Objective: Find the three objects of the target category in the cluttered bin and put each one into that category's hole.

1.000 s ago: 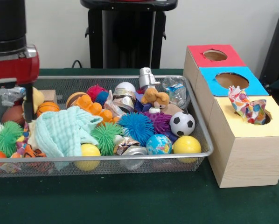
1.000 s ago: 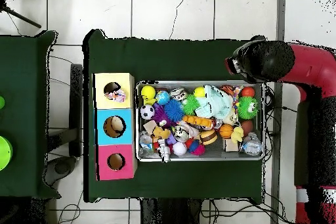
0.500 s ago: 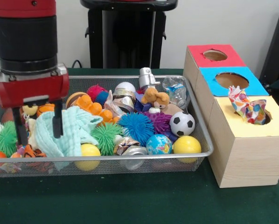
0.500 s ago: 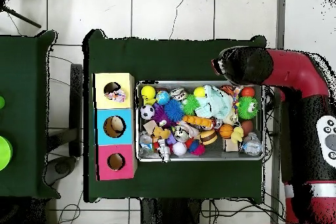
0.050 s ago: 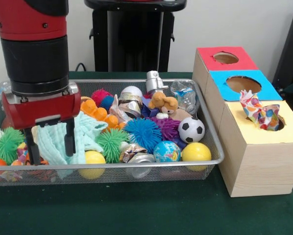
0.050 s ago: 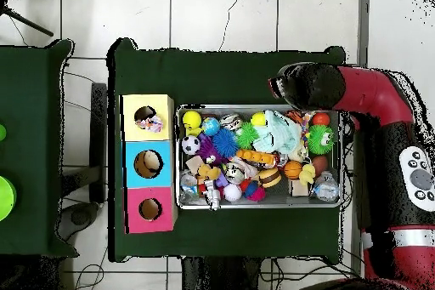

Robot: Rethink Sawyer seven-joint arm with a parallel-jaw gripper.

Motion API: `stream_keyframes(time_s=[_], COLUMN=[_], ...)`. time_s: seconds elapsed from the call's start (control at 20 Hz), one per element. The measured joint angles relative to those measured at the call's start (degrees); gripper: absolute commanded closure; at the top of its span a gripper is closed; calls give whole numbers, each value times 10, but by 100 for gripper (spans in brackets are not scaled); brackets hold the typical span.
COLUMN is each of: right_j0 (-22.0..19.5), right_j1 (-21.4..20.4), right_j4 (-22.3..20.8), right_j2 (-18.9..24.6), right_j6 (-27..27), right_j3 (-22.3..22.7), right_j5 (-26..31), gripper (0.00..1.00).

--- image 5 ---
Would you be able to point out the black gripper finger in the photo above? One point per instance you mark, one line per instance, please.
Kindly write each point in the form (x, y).
(32, 146)
(69, 138)

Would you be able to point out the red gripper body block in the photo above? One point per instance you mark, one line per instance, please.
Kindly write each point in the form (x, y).
(41, 111)

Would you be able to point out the brown plush teddy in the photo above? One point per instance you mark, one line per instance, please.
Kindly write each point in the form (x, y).
(163, 103)

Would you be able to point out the colourful polka dot cloth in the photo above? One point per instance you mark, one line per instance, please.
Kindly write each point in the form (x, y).
(261, 113)

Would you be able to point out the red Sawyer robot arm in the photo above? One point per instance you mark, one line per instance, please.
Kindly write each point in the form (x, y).
(34, 54)

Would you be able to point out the clear mesh bin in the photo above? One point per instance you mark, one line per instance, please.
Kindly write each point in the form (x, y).
(136, 179)

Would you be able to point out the wooden box with three holes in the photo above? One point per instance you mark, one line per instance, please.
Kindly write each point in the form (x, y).
(259, 166)

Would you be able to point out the mint green cloth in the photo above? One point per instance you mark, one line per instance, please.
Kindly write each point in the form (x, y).
(87, 134)

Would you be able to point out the green spiky ball with eyes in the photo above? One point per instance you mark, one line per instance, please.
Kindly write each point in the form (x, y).
(7, 144)

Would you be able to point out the yellow ball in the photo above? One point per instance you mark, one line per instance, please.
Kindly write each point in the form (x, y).
(92, 159)
(197, 152)

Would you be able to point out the orange bumpy toy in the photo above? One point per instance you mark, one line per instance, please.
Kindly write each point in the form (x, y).
(100, 115)

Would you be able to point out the blue spiky ball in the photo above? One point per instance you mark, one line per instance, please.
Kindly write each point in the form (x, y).
(143, 133)

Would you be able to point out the small globe ball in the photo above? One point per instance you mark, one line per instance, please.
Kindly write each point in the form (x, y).
(167, 151)

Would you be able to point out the dark green table cloth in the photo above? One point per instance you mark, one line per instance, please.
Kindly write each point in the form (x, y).
(136, 210)

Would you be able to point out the silver toy robot figure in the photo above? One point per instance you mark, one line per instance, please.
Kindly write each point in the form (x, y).
(155, 81)

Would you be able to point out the black and white soccer ball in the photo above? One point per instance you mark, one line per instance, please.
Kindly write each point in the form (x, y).
(191, 129)

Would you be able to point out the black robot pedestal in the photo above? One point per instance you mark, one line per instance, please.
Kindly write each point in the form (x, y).
(132, 39)

